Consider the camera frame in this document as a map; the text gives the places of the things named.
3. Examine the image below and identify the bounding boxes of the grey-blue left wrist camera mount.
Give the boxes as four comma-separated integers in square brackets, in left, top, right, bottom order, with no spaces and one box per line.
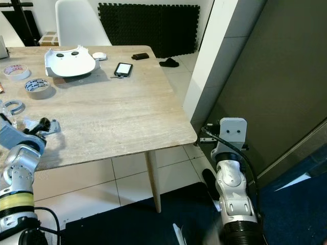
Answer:
[4,100,25,115]

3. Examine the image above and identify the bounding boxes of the white plastic chair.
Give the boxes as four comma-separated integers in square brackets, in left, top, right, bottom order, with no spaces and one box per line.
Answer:
[55,0,112,47]

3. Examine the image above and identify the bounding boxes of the silver laptop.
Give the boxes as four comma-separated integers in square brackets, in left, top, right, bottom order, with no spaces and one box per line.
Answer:
[0,36,9,59]

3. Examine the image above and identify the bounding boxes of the black slipper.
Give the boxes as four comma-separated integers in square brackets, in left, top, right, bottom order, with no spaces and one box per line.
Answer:
[202,168,219,201]
[158,58,179,68]

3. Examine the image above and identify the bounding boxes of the silver fridge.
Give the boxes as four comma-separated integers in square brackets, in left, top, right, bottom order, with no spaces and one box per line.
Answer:
[194,0,327,187]

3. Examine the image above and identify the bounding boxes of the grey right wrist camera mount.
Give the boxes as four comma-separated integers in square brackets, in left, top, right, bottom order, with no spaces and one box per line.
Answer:
[212,117,248,161]

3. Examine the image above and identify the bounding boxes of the black metal stand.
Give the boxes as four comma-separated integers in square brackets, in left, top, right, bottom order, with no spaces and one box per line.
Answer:
[0,0,41,46]

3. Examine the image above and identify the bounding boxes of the pale blue camera holder piece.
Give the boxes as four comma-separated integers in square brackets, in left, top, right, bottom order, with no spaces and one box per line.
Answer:
[31,118,61,135]

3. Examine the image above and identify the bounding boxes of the light wooden table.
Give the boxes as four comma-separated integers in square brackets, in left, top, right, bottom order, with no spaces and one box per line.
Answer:
[0,46,197,172]

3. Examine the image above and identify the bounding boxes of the smartphone with white screen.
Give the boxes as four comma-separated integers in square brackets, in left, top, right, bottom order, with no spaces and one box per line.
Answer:
[114,62,133,79]

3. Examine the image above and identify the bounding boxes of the bright blue left wrist camera mount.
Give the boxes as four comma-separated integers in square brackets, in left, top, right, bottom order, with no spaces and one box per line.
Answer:
[0,125,46,155]

